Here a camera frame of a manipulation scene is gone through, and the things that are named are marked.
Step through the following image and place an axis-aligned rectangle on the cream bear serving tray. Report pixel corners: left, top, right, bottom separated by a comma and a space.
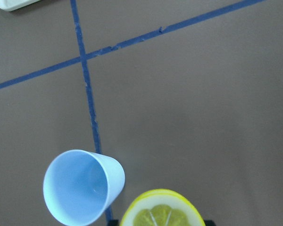
0, 0, 39, 12

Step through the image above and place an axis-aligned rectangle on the lemon slice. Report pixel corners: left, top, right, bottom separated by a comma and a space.
120, 189, 205, 226

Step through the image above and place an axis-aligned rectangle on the light blue plastic cup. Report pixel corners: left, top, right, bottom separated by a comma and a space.
43, 150, 125, 226

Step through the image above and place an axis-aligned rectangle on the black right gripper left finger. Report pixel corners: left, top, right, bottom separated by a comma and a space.
108, 219, 119, 226

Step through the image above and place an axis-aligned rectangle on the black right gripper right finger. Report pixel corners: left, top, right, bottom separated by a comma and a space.
204, 220, 216, 226

